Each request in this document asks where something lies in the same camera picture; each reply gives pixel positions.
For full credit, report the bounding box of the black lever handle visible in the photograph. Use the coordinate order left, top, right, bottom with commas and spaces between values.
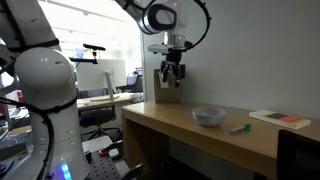
121, 162, 145, 180

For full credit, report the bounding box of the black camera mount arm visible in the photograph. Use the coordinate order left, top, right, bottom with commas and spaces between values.
68, 50, 100, 65

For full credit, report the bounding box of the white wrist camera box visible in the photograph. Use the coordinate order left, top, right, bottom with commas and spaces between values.
147, 44, 174, 55

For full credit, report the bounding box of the black office chair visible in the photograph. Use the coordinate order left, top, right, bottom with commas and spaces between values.
78, 87, 123, 141

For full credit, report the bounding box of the red handled clamp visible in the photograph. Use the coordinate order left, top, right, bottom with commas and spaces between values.
98, 139, 125, 160

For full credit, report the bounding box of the white computer monitor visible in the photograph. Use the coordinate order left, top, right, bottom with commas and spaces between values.
76, 58, 127, 103

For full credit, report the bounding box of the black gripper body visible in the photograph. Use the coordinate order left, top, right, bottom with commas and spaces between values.
162, 49, 186, 70

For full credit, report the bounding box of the light wooden office desk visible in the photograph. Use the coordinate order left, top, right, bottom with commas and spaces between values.
76, 92, 145, 113

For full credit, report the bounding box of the black perforated breadboard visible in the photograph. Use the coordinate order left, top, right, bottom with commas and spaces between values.
84, 151, 132, 180

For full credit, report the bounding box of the white book with coloured cover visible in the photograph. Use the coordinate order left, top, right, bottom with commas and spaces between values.
248, 109, 312, 131

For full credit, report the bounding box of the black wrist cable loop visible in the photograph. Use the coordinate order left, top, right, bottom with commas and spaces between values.
181, 0, 213, 53

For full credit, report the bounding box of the black base cable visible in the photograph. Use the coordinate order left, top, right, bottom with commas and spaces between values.
0, 95, 80, 180

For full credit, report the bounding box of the black camera bar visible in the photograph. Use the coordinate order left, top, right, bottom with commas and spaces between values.
82, 43, 107, 52

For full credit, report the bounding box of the brown paper bag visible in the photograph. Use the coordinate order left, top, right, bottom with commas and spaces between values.
153, 68, 184, 104

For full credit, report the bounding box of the black chair back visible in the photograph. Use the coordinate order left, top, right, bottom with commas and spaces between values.
276, 129, 320, 180

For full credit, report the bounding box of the green capped white marker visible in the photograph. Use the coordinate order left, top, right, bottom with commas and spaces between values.
229, 123, 253, 134

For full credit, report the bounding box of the white bowl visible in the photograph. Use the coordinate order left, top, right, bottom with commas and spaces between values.
191, 106, 228, 128

